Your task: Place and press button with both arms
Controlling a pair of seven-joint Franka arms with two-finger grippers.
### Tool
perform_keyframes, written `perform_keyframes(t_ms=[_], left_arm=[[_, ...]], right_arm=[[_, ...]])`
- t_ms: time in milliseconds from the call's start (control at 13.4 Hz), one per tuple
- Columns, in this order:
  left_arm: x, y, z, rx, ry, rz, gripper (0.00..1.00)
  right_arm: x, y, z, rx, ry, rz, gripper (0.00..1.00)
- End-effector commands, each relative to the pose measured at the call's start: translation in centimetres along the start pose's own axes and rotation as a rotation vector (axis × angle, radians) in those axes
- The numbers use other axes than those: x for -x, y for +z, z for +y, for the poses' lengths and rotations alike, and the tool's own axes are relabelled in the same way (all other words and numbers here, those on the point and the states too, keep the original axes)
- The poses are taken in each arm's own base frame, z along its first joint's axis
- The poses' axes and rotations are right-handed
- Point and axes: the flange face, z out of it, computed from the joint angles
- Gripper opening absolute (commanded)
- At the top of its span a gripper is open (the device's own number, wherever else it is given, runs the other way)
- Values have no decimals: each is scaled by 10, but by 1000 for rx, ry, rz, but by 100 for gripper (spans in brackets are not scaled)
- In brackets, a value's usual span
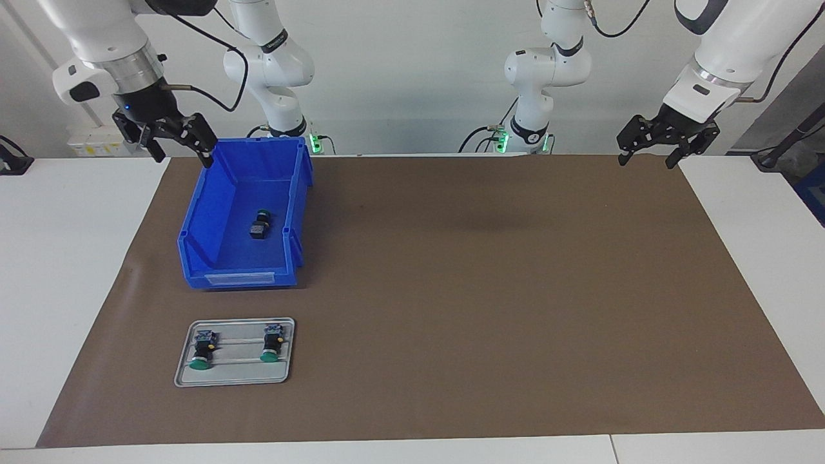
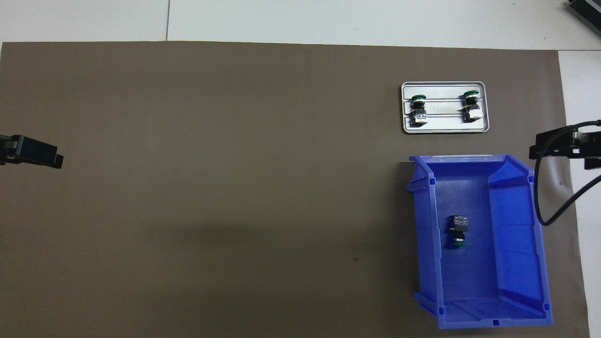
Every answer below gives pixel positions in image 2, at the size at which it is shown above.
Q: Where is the grey ribbed device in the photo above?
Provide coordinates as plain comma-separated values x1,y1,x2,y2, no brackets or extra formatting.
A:
566,0,601,25

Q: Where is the green push button switch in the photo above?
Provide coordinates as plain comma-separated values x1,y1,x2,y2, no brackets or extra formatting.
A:
409,94,429,127
462,90,482,124
446,215,470,249

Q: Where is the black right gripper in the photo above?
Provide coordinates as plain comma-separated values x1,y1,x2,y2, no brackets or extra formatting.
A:
529,127,601,170

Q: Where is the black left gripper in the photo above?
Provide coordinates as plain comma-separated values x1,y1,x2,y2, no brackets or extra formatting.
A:
0,135,64,169

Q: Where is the brown table mat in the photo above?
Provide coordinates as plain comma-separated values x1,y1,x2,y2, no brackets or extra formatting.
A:
0,41,591,338

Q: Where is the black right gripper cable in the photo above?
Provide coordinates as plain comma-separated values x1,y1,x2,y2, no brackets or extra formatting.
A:
534,120,601,227

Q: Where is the grey metal tray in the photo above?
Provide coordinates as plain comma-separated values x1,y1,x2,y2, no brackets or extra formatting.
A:
401,81,490,135

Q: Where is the blue plastic storage bin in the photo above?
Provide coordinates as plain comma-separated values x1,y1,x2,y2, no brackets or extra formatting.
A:
406,154,554,330

